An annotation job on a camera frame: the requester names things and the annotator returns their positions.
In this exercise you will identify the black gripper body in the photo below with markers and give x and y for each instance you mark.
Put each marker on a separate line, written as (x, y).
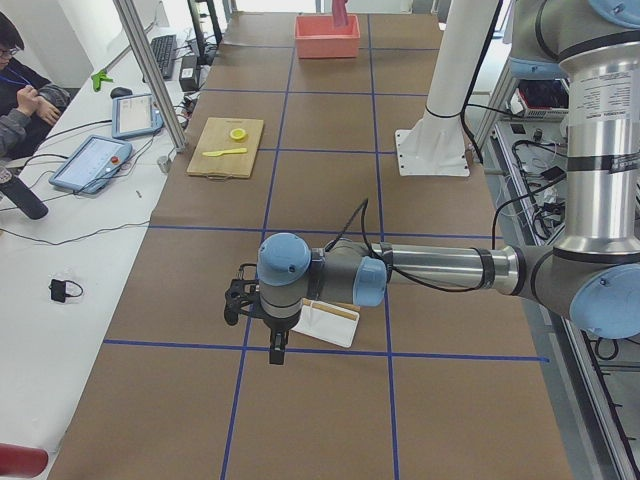
(278, 325)

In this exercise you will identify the pink microfibre cloth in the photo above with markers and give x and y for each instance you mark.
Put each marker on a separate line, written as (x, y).
(339, 13)

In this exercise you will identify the black water bottle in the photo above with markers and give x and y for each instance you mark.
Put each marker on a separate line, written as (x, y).
(17, 191)

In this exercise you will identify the white towel rack tray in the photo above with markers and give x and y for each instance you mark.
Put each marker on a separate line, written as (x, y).
(326, 327)

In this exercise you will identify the yellow plastic knife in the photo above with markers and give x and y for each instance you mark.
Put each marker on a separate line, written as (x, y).
(219, 153)

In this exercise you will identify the bamboo cutting board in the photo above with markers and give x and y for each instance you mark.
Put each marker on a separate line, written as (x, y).
(227, 148)

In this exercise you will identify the yellow lemon slices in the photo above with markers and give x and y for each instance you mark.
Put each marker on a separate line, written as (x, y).
(238, 134)

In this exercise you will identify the near blue teach pendant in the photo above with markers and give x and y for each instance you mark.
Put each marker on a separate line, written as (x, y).
(92, 165)

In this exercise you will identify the blue teach pendant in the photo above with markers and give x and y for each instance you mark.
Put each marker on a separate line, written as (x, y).
(135, 115)
(92, 165)

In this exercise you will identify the far blue teach pendant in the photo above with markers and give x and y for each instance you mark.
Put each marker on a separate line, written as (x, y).
(135, 115)

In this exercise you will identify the black power adapter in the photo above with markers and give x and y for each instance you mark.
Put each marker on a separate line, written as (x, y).
(189, 74)

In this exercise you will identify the red cylinder object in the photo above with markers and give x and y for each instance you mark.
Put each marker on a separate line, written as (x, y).
(22, 462)

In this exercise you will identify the black computer mouse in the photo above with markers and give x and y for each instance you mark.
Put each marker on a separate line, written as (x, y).
(119, 92)

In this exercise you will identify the pink plastic bin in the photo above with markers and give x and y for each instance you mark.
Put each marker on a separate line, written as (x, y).
(316, 37)

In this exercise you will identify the black keyboard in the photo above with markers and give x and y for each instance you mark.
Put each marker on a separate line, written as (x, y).
(163, 49)

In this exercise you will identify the green plastic clamp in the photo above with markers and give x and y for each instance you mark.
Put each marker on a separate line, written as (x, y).
(99, 78)

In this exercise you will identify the seated person dark jacket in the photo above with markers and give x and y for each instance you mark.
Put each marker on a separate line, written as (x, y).
(31, 105)

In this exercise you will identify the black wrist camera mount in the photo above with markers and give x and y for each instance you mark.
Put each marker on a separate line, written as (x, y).
(242, 298)

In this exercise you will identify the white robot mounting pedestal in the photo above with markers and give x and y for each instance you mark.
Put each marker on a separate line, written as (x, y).
(435, 146)

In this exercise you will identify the aluminium side frame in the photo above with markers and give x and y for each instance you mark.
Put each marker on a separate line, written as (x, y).
(592, 275)

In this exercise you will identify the aluminium frame post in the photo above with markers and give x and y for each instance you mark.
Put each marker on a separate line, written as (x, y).
(139, 43)

